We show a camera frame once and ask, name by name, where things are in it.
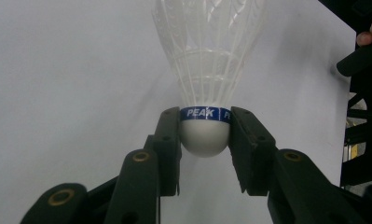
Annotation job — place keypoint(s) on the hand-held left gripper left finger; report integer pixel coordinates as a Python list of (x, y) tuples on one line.
[(169, 149)]

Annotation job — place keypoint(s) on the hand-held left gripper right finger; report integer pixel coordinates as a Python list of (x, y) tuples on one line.
[(252, 155)]

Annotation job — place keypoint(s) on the white feather shuttlecock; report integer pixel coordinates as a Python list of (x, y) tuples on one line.
[(205, 62)]

